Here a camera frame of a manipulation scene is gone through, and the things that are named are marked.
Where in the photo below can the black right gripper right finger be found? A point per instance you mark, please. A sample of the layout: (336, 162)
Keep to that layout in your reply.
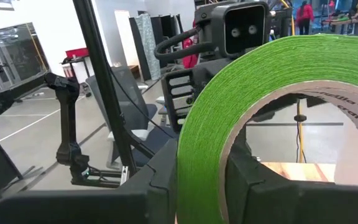
(275, 202)

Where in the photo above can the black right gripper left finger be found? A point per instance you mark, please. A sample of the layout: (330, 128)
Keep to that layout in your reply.
(120, 205)

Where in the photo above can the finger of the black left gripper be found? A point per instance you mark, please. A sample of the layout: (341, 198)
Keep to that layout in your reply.
(269, 112)

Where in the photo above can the green tape roll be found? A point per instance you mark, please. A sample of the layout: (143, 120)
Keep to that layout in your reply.
(228, 109)

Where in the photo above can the background black robot arm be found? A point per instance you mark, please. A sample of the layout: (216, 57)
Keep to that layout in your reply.
(68, 124)

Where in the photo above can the black cabinet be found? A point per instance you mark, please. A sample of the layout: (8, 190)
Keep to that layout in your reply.
(169, 28)

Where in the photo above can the grey office chair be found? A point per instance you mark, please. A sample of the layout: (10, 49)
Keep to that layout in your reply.
(129, 102)

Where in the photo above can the person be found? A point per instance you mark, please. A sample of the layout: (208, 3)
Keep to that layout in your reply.
(304, 18)

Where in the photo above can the red crate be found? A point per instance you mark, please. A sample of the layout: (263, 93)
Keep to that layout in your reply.
(77, 53)

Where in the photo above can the glass door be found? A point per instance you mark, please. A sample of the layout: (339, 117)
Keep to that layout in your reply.
(20, 56)

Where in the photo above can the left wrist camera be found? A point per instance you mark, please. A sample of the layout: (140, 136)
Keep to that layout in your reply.
(244, 31)

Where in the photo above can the black table frame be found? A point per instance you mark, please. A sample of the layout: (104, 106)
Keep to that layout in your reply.
(104, 87)

